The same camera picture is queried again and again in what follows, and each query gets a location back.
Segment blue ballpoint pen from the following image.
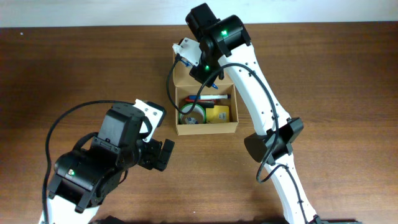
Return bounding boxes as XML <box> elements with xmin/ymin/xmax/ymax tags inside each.
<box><xmin>180</xmin><ymin>58</ymin><xmax>220</xmax><ymax>90</ymax></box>

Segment brown cardboard box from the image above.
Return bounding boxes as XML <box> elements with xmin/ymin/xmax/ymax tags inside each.
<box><xmin>170</xmin><ymin>58</ymin><xmax>239</xmax><ymax>136</ymax></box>

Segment small white blue box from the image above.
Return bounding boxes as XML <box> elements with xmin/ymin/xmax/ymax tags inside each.
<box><xmin>182</xmin><ymin>116</ymin><xmax>199</xmax><ymax>124</ymax></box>

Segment blue white marker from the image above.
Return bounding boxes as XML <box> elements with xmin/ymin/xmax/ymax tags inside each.
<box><xmin>188</xmin><ymin>95</ymin><xmax>231</xmax><ymax>100</ymax></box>

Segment green tape roll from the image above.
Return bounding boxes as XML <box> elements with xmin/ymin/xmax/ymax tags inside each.
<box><xmin>178</xmin><ymin>104</ymin><xmax>206</xmax><ymax>124</ymax></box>

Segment yellow sticky note pad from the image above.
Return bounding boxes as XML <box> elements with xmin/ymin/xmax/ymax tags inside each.
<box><xmin>206</xmin><ymin>105</ymin><xmax>229</xmax><ymax>124</ymax></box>

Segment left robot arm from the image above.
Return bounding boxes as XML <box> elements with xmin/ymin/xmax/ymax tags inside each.
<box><xmin>39</xmin><ymin>100</ymin><xmax>175</xmax><ymax>223</ymax></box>

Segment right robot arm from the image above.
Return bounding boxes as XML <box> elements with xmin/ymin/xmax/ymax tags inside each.
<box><xmin>179</xmin><ymin>3</ymin><xmax>321</xmax><ymax>223</ymax></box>

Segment left black cable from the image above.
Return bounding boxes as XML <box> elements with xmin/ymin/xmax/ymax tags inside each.
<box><xmin>41</xmin><ymin>100</ymin><xmax>137</xmax><ymax>224</ymax></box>

